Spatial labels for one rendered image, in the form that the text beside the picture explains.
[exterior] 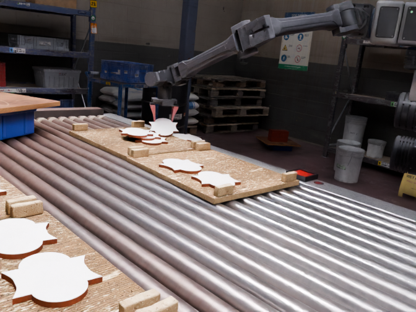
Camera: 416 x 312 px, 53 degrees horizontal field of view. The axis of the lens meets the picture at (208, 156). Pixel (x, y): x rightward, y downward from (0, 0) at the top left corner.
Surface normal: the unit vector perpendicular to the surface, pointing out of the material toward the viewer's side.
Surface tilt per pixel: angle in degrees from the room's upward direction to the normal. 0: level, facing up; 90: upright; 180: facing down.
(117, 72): 92
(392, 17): 90
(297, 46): 90
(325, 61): 90
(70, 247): 0
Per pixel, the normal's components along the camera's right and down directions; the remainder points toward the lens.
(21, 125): 0.94, 0.17
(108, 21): 0.63, 0.25
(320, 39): -0.76, 0.08
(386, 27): -0.50, 0.16
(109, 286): 0.10, -0.96
